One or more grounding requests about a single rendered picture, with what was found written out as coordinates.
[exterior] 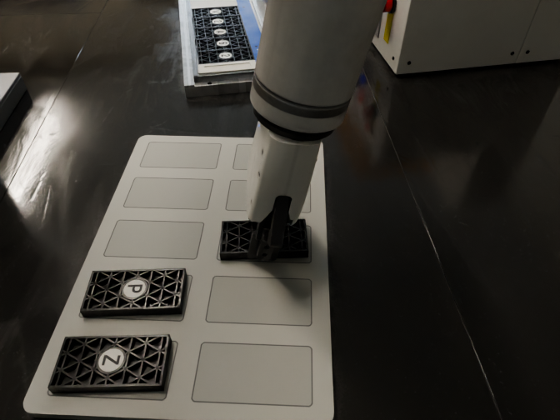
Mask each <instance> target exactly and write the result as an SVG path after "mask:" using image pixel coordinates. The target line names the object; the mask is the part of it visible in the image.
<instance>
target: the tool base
mask: <svg viewBox="0 0 560 420"><path fill-rule="evenodd" d="M250 2H251V4H252V8H253V11H254V13H255V15H256V18H257V22H258V25H259V27H260V29H261V31H262V28H263V19H264V15H265V10H266V8H265V7H264V4H263V0H250ZM178 4H179V17H180V29H181V42H182V66H183V79H184V88H185V93H186V98H194V97H202V96H212V95H220V94H229V93H245V92H251V87H252V82H253V77H250V78H242V79H233V80H223V81H214V82H211V83H212V84H211V85H208V83H209V82H197V83H194V78H193V63H192V54H191V45H190V37H189V28H188V11H187V3H186V0H178ZM192 29H193V25H192ZM193 36H194V29H193ZM194 44H195V52H196V59H197V73H198V75H199V71H198V55H197V49H196V43H195V37H194Z"/></svg>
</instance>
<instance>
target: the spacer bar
mask: <svg viewBox="0 0 560 420"><path fill-rule="evenodd" d="M255 65H256V62H255V60H248V61H238V62H220V63H209V64H199V65H198V71H199V75H201V74H210V73H228V72H237V71H247V70H254V69H255Z"/></svg>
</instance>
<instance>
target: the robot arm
mask: <svg viewBox="0 0 560 420"><path fill-rule="evenodd" d="M386 2H387V0H267V6H266V10H265V15H264V19H263V25H262V33H261V37H260V43H259V47H258V52H257V60H256V65H255V69H254V74H253V79H252V87H251V92H250V100H251V103H252V105H253V113H254V115H255V117H256V118H257V120H258V122H257V128H256V132H255V135H254V139H253V142H252V148H251V152H250V155H249V159H248V164H247V216H248V219H249V220H250V221H251V222H257V230H256V231H253V232H252V238H251V242H250V245H249V249H248V252H247V257H248V258H251V259H259V260H264V261H267V260H268V261H275V260H276V259H277V256H278V252H279V249H280V248H282V247H283V239H284V233H285V229H286V226H287V223H289V225H290V226H292V225H293V224H294V223H295V222H296V221H297V220H298V218H299V216H300V213H301V211H302V209H303V204H304V202H305V199H306V196H307V194H308V189H309V186H310V182H311V180H312V176H313V171H314V168H315V165H316V161H317V160H318V152H319V148H320V145H321V141H322V139H323V138H326V137H328V136H329V135H331V134H332V133H333V131H334V129H335V128H337V127H338V126H340V125H341V123H342V122H343V119H344V117H345V114H346V112H347V110H348V105H349V103H350V101H351V98H352V95H353V92H354V89H355V87H356V85H357V82H358V78H359V76H360V73H361V71H362V68H363V64H364V62H365V60H366V57H367V55H368V51H369V48H370V46H371V43H372V41H373V37H374V34H375V32H376V30H377V27H378V24H379V21H380V18H381V16H382V14H383V9H384V8H385V5H386ZM265 220H268V221H272V222H271V228H270V229H267V228H263V227H264V223H265Z"/></svg>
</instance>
